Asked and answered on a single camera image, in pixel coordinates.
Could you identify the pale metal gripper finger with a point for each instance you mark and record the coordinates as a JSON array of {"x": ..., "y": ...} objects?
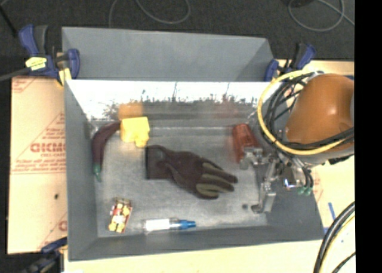
[
  {"x": 250, "y": 158},
  {"x": 267, "y": 195}
]

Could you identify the brown cardboard board red print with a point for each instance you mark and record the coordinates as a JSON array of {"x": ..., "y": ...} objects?
[{"x": 35, "y": 146}]

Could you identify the dark brown glove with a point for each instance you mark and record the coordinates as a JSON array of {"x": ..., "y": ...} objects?
[{"x": 185, "y": 167}]

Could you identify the yellow sponge block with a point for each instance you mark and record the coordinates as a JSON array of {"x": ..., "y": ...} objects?
[{"x": 134, "y": 130}]

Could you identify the grey metal bin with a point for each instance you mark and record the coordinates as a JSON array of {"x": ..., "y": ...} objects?
[{"x": 167, "y": 56}]

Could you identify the white and blue marker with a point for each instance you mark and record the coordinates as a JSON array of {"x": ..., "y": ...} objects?
[{"x": 161, "y": 224}]

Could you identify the black cylinder on white bracket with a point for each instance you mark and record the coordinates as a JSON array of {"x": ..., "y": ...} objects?
[{"x": 338, "y": 160}]

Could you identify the purple toy eggplant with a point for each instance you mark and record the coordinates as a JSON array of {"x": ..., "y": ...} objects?
[{"x": 100, "y": 143}]

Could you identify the orange translucent plastic cup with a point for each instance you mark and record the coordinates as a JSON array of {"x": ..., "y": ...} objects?
[{"x": 243, "y": 140}]

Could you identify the red packet with yellow pieces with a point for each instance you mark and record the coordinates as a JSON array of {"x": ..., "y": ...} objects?
[{"x": 120, "y": 215}]

